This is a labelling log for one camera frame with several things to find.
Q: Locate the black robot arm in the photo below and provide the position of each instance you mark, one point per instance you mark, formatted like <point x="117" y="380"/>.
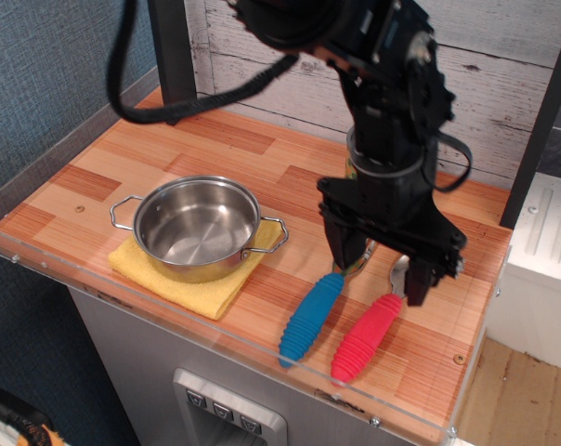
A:
<point x="385" y="55"/>

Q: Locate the silver button panel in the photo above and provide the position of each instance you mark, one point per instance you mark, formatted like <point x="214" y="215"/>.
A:
<point x="214" y="415"/>

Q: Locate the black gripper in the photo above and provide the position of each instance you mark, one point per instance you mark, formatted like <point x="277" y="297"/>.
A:
<point x="397" y="210"/>

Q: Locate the blue handled fork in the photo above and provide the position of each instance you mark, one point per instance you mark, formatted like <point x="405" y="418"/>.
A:
<point x="304" y="326"/>

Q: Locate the peas and carrots can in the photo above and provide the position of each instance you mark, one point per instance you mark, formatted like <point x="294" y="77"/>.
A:
<point x="350" y="169"/>

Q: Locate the grey toy kitchen cabinet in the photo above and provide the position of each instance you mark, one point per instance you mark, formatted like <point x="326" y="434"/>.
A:
<point x="141" y="352"/>

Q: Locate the yellow folded cloth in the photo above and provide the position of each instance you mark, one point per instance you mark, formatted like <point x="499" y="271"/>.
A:
<point x="208" y="299"/>

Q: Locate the dark right upright post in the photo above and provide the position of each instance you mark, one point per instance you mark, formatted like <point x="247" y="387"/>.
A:
<point x="530" y="161"/>

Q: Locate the red handled spoon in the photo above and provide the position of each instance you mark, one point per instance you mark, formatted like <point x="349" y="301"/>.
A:
<point x="359" y="345"/>

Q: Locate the orange object bottom left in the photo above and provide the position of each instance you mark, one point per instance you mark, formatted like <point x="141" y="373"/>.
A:
<point x="38" y="435"/>

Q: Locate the stainless steel pot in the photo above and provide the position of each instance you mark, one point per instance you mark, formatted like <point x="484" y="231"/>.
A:
<point x="200" y="228"/>

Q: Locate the clear acrylic guard rail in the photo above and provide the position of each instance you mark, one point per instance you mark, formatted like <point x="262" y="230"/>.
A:
<point x="60" y="225"/>

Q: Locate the dark left upright post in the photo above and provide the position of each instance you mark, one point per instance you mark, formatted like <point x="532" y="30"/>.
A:
<point x="168" y="21"/>

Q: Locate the dark upright post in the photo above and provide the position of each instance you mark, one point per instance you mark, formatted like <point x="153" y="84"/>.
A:
<point x="168" y="21"/>
<point x="530" y="161"/>

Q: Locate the white side cabinet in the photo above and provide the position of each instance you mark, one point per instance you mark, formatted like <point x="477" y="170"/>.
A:
<point x="525" y="311"/>

